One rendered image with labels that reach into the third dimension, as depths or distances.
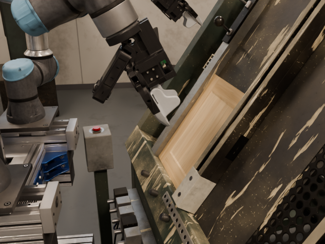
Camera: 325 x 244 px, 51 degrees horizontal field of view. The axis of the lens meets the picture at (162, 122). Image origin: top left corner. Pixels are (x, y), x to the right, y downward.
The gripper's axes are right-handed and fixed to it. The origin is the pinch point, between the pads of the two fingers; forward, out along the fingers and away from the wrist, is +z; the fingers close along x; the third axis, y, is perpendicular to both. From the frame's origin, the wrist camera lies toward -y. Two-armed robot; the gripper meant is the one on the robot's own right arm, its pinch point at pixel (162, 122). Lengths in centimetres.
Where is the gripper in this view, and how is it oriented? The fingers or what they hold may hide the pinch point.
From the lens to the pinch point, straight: 70.3
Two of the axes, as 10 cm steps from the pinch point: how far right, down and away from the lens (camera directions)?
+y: 8.8, -4.6, -1.1
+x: -1.0, -4.1, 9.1
